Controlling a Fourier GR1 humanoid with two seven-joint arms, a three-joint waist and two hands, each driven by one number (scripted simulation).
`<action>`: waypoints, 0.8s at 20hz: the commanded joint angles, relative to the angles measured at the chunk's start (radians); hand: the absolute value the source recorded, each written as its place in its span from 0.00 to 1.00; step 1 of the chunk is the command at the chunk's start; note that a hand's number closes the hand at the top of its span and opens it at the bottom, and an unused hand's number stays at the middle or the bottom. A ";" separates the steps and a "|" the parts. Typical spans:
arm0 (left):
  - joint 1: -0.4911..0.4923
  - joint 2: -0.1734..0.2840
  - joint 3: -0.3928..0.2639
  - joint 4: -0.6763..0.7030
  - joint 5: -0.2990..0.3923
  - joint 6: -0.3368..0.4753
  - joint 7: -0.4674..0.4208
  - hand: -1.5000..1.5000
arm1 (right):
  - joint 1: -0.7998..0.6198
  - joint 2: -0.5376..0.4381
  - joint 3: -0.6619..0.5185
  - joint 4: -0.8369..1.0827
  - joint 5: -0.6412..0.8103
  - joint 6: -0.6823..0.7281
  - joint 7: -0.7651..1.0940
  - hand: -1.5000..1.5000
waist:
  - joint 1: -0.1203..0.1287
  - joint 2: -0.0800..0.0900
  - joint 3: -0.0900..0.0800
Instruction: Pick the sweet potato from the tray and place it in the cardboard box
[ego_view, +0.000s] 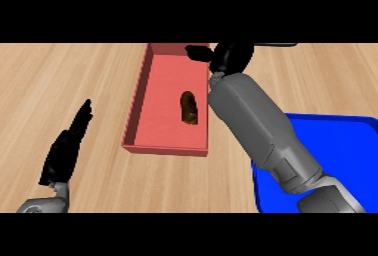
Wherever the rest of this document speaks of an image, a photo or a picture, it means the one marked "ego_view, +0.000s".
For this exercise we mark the brown sweet potato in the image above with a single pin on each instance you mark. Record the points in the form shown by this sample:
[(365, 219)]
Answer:
[(189, 108)]

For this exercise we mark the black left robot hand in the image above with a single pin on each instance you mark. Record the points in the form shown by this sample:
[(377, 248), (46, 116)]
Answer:
[(62, 151)]

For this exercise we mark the red cardboard box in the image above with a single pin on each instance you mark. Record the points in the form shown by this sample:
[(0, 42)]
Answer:
[(170, 103)]

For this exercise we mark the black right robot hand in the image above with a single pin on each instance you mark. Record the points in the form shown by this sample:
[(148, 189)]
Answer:
[(230, 58)]

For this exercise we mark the blue tray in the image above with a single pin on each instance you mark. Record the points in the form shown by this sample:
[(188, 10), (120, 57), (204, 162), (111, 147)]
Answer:
[(340, 156)]

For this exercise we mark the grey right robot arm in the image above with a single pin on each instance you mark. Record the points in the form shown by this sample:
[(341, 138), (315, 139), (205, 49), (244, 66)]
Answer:
[(275, 140)]

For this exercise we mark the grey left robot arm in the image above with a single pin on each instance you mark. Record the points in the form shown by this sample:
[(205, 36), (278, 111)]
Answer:
[(46, 201)]

